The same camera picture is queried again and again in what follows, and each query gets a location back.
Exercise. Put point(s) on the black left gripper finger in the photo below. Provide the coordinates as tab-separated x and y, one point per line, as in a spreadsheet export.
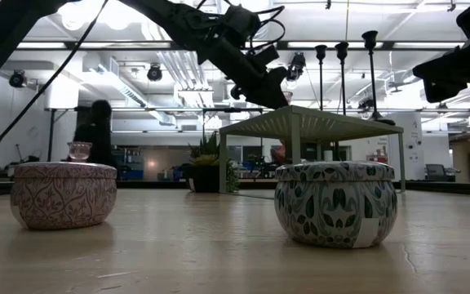
278	87
261	98

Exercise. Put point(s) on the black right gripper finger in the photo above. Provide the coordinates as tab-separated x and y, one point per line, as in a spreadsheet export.
463	61
443	90

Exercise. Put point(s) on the tall black metal candlestick holder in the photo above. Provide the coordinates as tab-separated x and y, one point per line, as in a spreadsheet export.
342	49
369	39
321	52

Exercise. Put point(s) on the small clear glass holder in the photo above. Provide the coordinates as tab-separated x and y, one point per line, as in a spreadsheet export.
79	150

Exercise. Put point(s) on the pink patterned round candle tin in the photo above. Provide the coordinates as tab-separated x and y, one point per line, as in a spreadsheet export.
63	196

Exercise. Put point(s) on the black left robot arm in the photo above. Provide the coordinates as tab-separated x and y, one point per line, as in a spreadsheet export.
169	16

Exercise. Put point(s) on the green leaf patterned candle tin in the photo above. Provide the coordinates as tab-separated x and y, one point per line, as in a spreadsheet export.
333	204

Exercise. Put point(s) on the green perforated metal riser shelf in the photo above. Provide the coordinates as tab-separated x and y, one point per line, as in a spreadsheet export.
300	122

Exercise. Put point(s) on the person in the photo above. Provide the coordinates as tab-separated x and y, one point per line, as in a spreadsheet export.
96	134
280	154

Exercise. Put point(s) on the black hanging spot lamp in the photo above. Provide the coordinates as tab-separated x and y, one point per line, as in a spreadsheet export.
154	72
18	78

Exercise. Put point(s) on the grey office chair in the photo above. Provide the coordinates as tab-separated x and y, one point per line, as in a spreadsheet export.
437	171

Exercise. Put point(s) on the blue storage bins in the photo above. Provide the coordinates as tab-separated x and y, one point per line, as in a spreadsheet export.
131	173

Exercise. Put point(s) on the black hanging camera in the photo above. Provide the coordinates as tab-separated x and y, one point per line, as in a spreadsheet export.
297	65

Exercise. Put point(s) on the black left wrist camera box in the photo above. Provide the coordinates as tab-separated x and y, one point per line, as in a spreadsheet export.
241	20

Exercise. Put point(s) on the white rectangular air duct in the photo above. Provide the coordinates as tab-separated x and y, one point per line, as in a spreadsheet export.
129	92

